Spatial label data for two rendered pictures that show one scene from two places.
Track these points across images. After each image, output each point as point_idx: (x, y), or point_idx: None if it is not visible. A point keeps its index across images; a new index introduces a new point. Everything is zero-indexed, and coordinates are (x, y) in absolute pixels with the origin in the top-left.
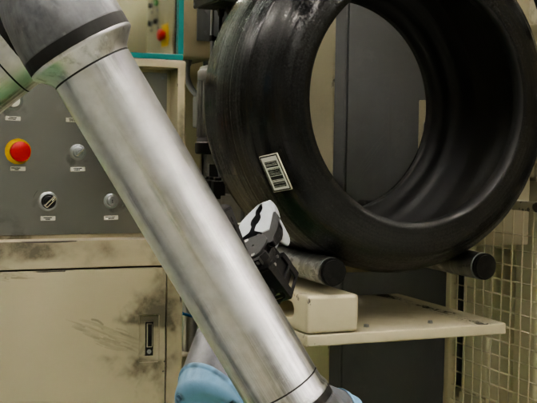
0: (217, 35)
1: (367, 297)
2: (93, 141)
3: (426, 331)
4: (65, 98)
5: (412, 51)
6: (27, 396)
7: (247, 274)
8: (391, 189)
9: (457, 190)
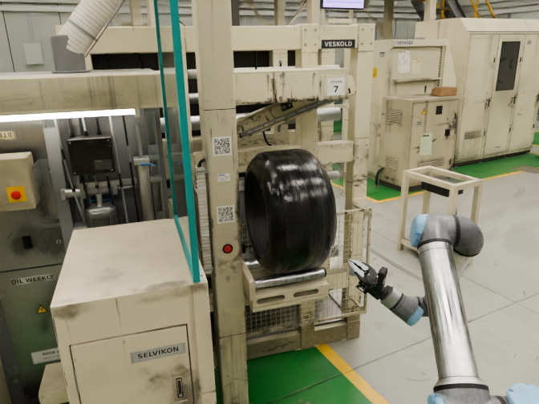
0: (288, 208)
1: None
2: (466, 264)
3: None
4: (470, 257)
5: (245, 182)
6: None
7: None
8: (249, 236)
9: (261, 227)
